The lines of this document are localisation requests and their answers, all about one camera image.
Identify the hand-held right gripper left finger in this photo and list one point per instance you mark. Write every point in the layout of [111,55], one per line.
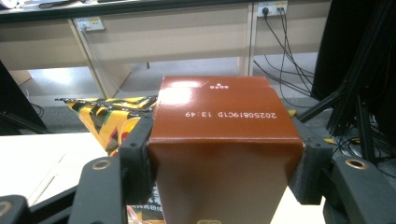
[137,161]

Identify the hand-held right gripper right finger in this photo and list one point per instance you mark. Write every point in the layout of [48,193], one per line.
[311,168]

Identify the yellow and black chips bag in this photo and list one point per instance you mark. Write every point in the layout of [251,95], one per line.
[102,121]

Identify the brown carton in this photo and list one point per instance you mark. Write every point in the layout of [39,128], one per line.
[224,149]

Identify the black metal stand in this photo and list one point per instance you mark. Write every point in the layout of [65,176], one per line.
[358,93]

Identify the beige wooden desk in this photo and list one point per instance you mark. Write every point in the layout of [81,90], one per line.
[155,40]

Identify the white wall socket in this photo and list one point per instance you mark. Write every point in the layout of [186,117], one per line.
[272,8]
[89,23]

